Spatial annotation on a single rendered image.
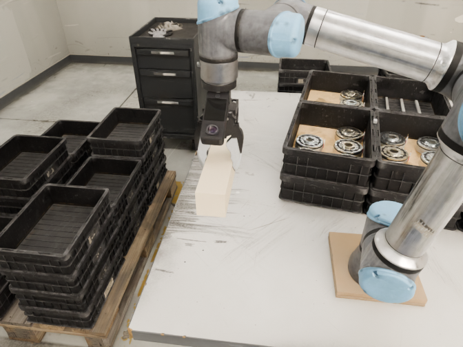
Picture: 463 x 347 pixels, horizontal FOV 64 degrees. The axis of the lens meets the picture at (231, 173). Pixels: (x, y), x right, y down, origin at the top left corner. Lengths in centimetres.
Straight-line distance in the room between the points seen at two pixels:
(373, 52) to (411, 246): 39
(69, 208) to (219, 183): 113
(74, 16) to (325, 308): 471
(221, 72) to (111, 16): 434
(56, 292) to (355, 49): 134
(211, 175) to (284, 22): 33
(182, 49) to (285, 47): 201
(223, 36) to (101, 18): 443
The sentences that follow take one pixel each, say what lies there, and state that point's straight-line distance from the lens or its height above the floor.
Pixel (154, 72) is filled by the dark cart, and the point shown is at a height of 66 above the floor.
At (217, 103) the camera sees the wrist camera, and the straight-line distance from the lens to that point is 73.
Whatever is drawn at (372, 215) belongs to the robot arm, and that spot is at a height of 95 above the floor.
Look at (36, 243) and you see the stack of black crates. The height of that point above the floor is 49.
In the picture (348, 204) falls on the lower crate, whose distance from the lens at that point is 135.
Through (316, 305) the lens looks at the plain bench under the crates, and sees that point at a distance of 107.
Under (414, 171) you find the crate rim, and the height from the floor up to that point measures 92.
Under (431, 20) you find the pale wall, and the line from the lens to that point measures 488.
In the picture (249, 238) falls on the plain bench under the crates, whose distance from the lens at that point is 121.
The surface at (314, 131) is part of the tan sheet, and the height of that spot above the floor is 83.
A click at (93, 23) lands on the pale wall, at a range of 515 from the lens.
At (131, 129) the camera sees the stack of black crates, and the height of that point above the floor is 49.
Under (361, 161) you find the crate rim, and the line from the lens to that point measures 123.
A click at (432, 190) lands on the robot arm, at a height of 115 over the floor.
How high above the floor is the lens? 156
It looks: 35 degrees down
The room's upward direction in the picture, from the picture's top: straight up
